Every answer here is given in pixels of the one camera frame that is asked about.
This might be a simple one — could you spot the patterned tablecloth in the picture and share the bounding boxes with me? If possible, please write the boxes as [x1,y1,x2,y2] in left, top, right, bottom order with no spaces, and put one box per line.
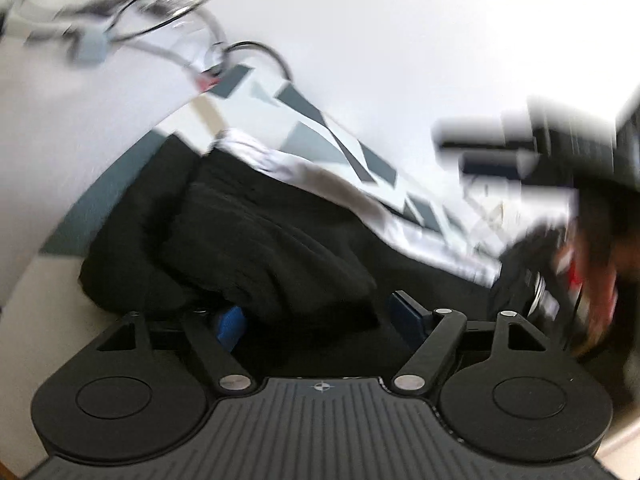
[40,62,507,292]

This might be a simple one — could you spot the black cable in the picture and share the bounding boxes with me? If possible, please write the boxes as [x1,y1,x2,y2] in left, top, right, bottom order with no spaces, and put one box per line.
[104,0,222,44]

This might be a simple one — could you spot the black garment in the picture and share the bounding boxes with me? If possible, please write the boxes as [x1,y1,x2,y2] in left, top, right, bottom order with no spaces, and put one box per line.
[79,130,502,357]

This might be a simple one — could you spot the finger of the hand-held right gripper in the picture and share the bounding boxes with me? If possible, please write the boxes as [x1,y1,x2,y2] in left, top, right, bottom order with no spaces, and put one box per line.
[434,119,542,154]
[457,154,532,182]

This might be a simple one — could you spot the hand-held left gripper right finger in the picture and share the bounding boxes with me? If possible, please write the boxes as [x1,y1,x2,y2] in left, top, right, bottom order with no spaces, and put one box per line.
[389,290,552,395]

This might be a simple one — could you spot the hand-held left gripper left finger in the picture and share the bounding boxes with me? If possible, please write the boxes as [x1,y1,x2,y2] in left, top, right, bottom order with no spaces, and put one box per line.
[95,305,256,397]

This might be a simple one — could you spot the grey adapter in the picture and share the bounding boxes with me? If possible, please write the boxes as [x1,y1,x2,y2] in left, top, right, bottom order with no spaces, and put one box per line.
[74,27,110,64]

